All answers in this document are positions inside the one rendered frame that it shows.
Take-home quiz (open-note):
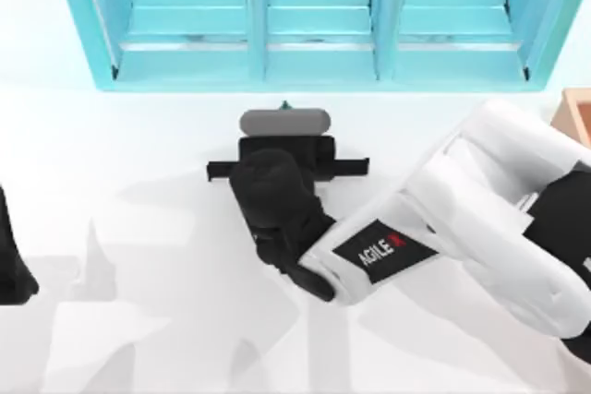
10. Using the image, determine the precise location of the pale grey rounded box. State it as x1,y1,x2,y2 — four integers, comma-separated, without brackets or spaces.
238,108,332,137

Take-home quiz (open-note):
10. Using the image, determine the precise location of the light blue rack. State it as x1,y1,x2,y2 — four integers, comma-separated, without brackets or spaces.
51,0,591,93

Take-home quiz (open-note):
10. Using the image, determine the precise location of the salmon-coloured box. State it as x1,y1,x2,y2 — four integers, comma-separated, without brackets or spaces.
549,88,591,150

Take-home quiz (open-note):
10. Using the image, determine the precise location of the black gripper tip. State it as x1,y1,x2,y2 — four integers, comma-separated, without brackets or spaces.
0,185,40,306

